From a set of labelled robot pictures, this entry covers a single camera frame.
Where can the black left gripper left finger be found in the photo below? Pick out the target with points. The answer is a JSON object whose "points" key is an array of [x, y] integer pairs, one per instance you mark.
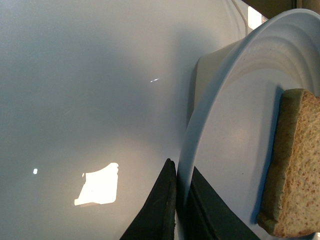
{"points": [[156, 219]]}

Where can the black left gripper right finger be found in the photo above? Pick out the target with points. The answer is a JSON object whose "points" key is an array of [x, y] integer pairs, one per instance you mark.
{"points": [[209, 218]]}

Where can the light blue round plate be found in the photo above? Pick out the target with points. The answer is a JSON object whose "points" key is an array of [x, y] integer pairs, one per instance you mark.
{"points": [[230, 134]]}

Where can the slice of brown bread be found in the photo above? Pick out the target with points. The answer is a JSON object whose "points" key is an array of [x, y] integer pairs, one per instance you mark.
{"points": [[290, 205]]}

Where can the white chrome toaster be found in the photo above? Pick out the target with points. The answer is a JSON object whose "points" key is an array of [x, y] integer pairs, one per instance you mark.
{"points": [[202, 73]]}

